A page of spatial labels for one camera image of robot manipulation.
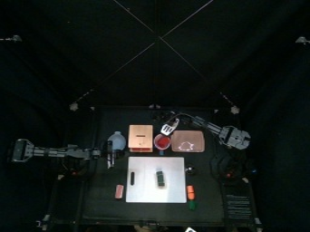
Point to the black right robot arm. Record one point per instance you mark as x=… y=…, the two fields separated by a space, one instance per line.
x=226 y=136

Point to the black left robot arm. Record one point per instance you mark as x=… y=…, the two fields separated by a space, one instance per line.
x=49 y=151

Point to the brown square plate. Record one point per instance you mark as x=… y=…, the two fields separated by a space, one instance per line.
x=188 y=141

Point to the green sushi roll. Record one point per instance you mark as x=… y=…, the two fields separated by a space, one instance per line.
x=161 y=178

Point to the white cutting board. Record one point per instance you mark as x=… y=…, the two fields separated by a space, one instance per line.
x=157 y=187

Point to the pale blue plastic jug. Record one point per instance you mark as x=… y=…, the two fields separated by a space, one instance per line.
x=117 y=141

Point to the white slotted spatula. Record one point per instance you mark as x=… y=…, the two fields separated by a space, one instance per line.
x=169 y=129

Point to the wooden box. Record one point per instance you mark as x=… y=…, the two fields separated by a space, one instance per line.
x=141 y=137

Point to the red cup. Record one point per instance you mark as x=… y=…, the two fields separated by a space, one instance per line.
x=162 y=142

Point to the pink toy food block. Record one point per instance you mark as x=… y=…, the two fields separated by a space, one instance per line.
x=119 y=191

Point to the small black round object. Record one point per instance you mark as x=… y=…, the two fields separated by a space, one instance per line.
x=190 y=169

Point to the orange toy carrot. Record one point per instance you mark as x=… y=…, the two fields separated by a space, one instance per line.
x=192 y=193

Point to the white paper corner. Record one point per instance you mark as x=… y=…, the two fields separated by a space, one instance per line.
x=190 y=230

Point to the black printed sheet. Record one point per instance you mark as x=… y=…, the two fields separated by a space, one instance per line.
x=238 y=205

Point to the silver frame clamp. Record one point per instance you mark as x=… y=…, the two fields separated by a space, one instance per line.
x=303 y=40
x=234 y=109
x=74 y=106

